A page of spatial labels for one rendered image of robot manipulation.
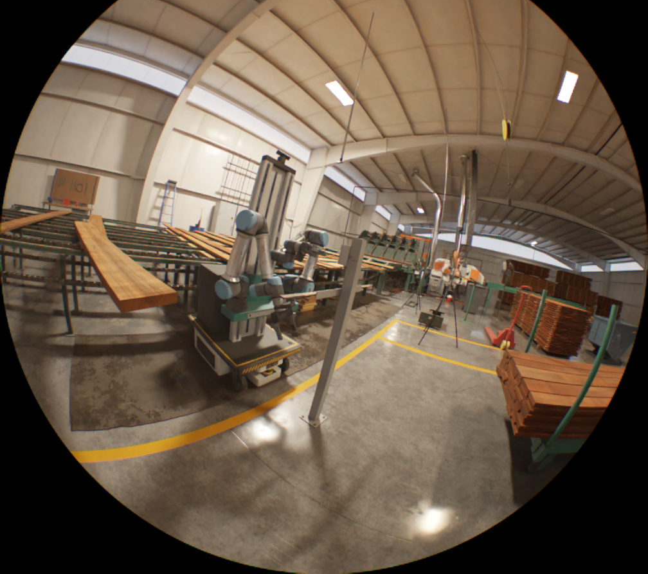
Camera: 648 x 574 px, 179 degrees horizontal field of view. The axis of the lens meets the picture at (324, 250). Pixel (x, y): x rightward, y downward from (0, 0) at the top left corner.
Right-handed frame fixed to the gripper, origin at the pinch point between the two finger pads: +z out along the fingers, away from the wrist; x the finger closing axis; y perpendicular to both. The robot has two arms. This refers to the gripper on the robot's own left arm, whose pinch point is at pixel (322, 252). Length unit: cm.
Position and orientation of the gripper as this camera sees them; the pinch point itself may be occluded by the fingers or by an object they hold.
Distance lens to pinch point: 123.8
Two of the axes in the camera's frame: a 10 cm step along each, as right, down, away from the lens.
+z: 8.0, 1.9, -5.7
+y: 3.7, -9.0, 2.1
